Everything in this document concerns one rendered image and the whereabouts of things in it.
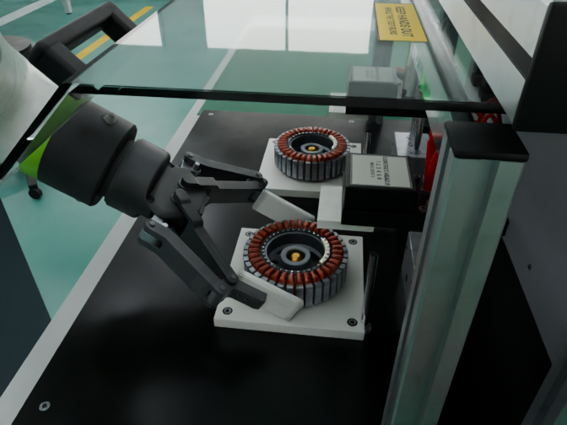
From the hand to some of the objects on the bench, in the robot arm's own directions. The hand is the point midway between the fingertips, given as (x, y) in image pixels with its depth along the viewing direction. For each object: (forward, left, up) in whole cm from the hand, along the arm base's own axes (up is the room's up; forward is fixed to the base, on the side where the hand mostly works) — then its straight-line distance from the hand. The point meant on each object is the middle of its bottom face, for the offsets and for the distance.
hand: (294, 259), depth 52 cm
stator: (-3, +24, -4) cm, 24 cm away
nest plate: (0, 0, -3) cm, 3 cm away
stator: (0, 0, -2) cm, 2 cm away
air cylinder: (+12, +26, -4) cm, 28 cm away
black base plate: (0, +12, -6) cm, 13 cm away
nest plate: (-3, +24, -5) cm, 24 cm away
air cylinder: (+15, +2, -2) cm, 15 cm away
